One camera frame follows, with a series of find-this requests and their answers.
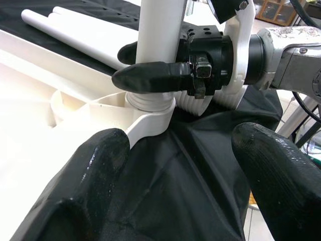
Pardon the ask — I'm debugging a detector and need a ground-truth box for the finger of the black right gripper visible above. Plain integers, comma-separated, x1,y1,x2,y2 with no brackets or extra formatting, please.
112,61,193,93
118,41,137,65

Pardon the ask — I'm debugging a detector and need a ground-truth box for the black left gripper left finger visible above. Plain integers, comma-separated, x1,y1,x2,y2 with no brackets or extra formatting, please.
15,128,131,241

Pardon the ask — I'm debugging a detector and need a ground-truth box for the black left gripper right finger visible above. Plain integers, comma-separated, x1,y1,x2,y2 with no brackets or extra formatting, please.
232,123,321,241

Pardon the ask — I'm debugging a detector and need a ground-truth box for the white plastic table top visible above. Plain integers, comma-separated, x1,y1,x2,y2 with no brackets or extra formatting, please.
0,27,176,228

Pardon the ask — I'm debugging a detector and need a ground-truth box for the brown wooden glass cabinet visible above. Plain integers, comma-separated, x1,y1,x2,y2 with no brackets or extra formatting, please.
255,0,300,26

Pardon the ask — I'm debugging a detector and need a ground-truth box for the black table cloth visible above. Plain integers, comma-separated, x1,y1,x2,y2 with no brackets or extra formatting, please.
0,0,284,241

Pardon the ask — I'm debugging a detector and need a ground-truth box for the white metal frame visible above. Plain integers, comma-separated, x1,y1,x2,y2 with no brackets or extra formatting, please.
274,99,321,151

